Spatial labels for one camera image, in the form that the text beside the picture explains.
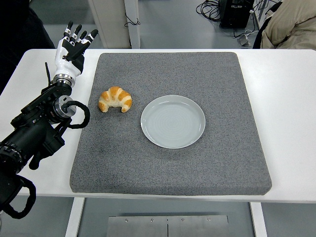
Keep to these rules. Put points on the person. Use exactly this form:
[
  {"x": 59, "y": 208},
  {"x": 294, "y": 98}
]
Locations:
[
  {"x": 19, "y": 29},
  {"x": 291, "y": 27}
]

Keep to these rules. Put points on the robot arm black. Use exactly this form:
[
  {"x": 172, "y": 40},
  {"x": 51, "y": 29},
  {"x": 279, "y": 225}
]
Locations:
[{"x": 32, "y": 133}]

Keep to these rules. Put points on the golden croissant bread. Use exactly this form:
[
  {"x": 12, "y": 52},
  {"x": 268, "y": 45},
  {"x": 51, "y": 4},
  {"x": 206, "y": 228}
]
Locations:
[{"x": 114, "y": 95}]

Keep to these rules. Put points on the black computer case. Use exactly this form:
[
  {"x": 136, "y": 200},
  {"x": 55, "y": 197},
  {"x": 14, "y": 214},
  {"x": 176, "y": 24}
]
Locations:
[{"x": 234, "y": 14}]

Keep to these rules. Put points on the grey fabric mat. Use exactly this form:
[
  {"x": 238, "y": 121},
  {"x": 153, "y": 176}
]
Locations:
[{"x": 172, "y": 168}]

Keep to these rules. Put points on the black chair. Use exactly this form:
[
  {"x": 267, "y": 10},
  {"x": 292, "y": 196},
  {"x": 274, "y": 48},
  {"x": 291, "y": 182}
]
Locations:
[{"x": 259, "y": 37}]

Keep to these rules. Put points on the round grey plate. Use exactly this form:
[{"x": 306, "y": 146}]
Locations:
[{"x": 172, "y": 122}]

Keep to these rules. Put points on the white post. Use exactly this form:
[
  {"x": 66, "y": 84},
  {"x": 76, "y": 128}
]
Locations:
[{"x": 134, "y": 37}]

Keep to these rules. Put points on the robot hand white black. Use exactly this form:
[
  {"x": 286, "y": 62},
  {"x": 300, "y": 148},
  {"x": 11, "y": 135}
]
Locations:
[{"x": 64, "y": 66}]

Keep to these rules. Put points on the grey metal plate with screws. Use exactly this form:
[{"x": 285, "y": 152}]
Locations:
[{"x": 148, "y": 227}]

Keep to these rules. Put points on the white cabinet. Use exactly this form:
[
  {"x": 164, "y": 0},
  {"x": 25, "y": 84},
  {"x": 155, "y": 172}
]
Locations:
[{"x": 111, "y": 22}]

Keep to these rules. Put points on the white table leg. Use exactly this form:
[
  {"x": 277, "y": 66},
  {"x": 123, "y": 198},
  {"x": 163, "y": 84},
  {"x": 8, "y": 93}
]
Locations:
[
  {"x": 74, "y": 217},
  {"x": 258, "y": 219}
]

